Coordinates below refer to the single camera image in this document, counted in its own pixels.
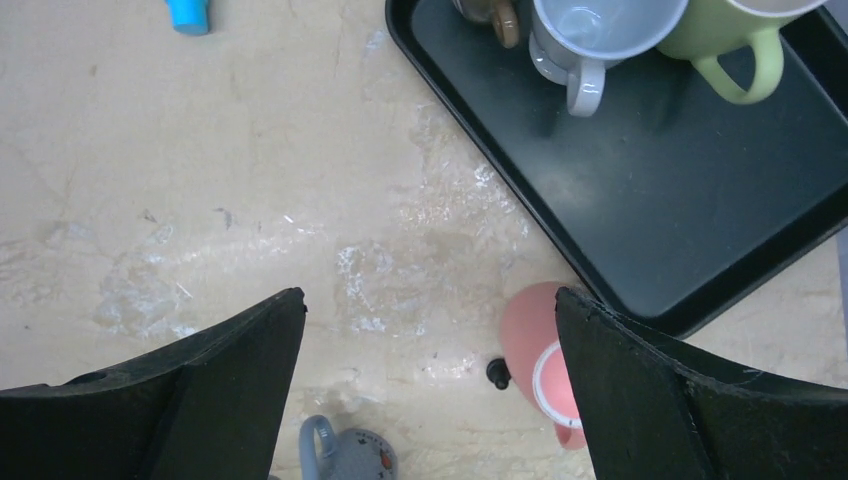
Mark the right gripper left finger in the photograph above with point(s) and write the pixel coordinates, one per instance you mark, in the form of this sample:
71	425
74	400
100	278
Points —
208	406

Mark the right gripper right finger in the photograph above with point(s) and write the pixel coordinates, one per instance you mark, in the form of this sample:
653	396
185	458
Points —
655	407

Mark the green mug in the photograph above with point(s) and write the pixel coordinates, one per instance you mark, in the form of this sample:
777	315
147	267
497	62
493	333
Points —
711	28

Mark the light grey mug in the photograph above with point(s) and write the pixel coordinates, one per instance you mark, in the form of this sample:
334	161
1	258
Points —
574	42

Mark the brown mug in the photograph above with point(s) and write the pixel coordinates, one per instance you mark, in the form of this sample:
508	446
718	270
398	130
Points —
500	14

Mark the pink mug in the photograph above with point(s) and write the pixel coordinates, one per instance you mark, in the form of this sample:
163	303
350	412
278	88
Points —
533	356

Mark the slate blue mug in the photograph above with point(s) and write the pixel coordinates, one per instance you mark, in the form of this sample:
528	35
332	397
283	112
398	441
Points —
352	454

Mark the black tray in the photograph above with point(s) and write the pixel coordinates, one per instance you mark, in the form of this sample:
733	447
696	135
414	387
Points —
670	203

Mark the blue cylinder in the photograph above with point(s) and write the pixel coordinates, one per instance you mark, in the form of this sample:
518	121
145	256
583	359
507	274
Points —
189	17

